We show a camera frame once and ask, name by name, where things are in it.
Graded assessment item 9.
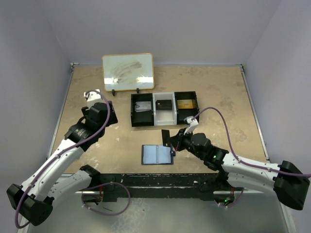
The dark credit card with chip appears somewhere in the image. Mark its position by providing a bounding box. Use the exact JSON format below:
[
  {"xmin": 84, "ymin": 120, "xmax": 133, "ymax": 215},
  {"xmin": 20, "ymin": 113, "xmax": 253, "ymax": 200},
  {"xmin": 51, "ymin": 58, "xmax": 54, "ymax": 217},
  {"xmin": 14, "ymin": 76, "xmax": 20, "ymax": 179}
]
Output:
[{"xmin": 161, "ymin": 129, "xmax": 171, "ymax": 147}]

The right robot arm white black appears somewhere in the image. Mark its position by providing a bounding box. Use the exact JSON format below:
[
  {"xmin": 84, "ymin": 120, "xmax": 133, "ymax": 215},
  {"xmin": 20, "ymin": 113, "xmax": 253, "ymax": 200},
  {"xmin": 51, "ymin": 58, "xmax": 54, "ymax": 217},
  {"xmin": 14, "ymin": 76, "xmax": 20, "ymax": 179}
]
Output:
[{"xmin": 162, "ymin": 129, "xmax": 311, "ymax": 210}]

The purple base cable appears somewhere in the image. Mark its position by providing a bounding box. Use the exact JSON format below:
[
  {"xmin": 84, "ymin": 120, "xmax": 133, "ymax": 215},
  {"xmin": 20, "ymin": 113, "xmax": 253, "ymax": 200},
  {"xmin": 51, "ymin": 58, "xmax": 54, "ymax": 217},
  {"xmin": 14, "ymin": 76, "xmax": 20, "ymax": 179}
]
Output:
[
  {"xmin": 217, "ymin": 186, "xmax": 245, "ymax": 210},
  {"xmin": 81, "ymin": 182, "xmax": 131, "ymax": 216}
]

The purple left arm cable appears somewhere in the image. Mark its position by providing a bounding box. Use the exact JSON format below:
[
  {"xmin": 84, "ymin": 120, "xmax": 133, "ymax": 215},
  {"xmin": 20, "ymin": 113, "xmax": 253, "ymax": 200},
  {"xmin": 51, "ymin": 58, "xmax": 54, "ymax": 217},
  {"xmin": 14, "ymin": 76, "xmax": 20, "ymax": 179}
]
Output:
[{"xmin": 15, "ymin": 90, "xmax": 112, "ymax": 229}]

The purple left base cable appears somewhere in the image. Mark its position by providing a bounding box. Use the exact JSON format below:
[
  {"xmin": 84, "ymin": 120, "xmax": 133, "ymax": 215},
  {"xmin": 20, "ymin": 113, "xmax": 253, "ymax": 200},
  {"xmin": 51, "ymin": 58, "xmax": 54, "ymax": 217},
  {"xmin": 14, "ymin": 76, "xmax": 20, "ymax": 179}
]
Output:
[{"xmin": 81, "ymin": 182, "xmax": 131, "ymax": 216}]

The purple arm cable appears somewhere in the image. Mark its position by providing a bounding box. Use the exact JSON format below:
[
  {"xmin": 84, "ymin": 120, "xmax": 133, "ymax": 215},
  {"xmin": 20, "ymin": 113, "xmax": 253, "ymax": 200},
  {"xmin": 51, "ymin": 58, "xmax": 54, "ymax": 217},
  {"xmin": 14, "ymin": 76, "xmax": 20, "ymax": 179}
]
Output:
[
  {"xmin": 15, "ymin": 90, "xmax": 112, "ymax": 229},
  {"xmin": 191, "ymin": 107, "xmax": 311, "ymax": 177}
]

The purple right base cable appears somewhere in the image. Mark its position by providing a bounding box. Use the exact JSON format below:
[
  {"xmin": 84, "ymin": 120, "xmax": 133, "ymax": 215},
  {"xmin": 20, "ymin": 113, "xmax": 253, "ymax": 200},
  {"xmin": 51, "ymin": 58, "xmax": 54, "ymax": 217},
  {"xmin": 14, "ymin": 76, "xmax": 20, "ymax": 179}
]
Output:
[{"xmin": 217, "ymin": 186, "xmax": 245, "ymax": 210}]

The white card in tray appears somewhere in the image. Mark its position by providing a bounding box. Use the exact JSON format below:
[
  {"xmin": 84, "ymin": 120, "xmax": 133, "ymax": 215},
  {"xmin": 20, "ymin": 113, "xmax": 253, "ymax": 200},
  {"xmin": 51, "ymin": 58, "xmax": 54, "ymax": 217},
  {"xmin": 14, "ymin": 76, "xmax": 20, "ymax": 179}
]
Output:
[{"xmin": 134, "ymin": 101, "xmax": 153, "ymax": 112}]

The black right tray compartment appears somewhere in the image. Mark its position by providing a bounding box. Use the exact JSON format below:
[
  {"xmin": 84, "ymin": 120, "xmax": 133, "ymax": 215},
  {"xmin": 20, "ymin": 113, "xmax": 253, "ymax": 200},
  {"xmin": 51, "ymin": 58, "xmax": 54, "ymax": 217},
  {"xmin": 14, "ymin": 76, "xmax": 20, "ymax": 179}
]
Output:
[{"xmin": 174, "ymin": 91, "xmax": 199, "ymax": 125}]

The black left tray compartment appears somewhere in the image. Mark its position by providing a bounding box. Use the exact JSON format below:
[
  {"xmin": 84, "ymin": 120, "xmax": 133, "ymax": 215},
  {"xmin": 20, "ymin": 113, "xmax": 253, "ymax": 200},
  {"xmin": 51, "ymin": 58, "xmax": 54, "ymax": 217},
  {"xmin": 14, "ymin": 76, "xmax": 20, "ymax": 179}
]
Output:
[{"xmin": 131, "ymin": 93, "xmax": 154, "ymax": 127}]

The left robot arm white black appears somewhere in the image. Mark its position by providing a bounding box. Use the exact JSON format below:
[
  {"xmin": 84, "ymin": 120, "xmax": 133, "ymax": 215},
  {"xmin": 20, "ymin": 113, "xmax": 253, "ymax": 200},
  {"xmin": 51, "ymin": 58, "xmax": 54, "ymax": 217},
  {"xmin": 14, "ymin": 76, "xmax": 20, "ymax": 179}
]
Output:
[{"xmin": 6, "ymin": 101, "xmax": 118, "ymax": 229}]

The black tray compartment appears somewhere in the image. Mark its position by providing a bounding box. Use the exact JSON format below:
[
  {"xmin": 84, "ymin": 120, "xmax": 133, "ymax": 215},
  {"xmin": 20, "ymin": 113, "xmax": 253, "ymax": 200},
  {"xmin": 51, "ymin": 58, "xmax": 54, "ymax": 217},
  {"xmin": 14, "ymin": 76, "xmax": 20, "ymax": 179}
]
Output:
[
  {"xmin": 131, "ymin": 93, "xmax": 154, "ymax": 127},
  {"xmin": 174, "ymin": 91, "xmax": 199, "ymax": 125}
]

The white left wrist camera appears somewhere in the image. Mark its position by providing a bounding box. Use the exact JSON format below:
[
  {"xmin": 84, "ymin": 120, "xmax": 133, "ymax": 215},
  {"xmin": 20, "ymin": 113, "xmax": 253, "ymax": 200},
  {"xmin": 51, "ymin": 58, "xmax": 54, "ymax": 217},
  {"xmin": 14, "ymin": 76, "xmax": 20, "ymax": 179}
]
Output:
[{"xmin": 84, "ymin": 89, "xmax": 103, "ymax": 108}]

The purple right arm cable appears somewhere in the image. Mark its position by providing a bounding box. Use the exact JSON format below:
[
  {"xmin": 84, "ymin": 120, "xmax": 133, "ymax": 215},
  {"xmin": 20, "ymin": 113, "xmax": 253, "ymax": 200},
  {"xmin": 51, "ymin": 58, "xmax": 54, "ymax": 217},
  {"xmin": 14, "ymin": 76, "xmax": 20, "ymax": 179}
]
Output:
[{"xmin": 191, "ymin": 107, "xmax": 311, "ymax": 177}]

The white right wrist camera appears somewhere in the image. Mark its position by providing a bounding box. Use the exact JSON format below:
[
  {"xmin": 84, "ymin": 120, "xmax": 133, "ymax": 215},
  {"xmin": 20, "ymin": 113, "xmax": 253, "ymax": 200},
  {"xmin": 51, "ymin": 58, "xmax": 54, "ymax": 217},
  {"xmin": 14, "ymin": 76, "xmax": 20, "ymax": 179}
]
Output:
[{"xmin": 184, "ymin": 116, "xmax": 199, "ymax": 135}]

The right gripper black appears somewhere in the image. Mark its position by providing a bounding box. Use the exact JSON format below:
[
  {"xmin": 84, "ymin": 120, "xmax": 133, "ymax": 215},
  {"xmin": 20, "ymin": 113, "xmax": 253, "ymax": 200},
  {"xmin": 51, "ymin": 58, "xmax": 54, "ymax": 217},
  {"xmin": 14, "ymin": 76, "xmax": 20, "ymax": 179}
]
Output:
[{"xmin": 168, "ymin": 127, "xmax": 205, "ymax": 160}]

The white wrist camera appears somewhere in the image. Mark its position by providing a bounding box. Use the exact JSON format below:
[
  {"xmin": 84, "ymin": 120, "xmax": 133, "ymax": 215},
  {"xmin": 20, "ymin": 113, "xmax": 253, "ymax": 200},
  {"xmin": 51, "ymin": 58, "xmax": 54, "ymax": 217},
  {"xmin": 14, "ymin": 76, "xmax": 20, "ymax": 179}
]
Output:
[
  {"xmin": 84, "ymin": 89, "xmax": 103, "ymax": 108},
  {"xmin": 184, "ymin": 116, "xmax": 199, "ymax": 135}
]

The white middle tray compartment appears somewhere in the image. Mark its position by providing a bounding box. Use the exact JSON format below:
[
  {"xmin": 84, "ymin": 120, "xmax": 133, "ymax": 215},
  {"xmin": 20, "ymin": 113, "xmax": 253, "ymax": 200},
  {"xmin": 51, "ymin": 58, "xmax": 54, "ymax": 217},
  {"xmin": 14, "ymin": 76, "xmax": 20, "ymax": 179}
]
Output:
[{"xmin": 152, "ymin": 92, "xmax": 177, "ymax": 126}]

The whiteboard with wooden frame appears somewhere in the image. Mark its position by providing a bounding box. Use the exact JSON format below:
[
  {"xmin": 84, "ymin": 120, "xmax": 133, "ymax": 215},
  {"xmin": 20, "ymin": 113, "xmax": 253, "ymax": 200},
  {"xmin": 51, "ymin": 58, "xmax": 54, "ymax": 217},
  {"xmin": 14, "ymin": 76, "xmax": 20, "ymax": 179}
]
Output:
[{"xmin": 102, "ymin": 53, "xmax": 155, "ymax": 92}]

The black card case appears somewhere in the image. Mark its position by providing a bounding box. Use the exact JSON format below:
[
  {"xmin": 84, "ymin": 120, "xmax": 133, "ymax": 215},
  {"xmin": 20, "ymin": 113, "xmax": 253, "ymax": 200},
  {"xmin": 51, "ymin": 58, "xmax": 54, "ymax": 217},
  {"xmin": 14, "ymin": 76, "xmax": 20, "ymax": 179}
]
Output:
[{"xmin": 155, "ymin": 100, "xmax": 173, "ymax": 111}]

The gold card in tray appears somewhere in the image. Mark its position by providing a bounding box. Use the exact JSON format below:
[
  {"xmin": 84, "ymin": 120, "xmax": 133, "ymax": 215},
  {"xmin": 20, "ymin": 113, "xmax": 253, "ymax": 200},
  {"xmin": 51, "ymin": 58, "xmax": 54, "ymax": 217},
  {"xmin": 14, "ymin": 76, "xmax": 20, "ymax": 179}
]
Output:
[{"xmin": 177, "ymin": 100, "xmax": 196, "ymax": 109}]

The blue leather card holder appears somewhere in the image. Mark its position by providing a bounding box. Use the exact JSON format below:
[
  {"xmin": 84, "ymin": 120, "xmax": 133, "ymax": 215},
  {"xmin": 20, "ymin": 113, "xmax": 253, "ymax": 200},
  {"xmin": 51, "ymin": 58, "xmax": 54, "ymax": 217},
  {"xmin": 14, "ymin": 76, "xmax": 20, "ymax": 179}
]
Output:
[{"xmin": 141, "ymin": 145, "xmax": 175, "ymax": 165}]

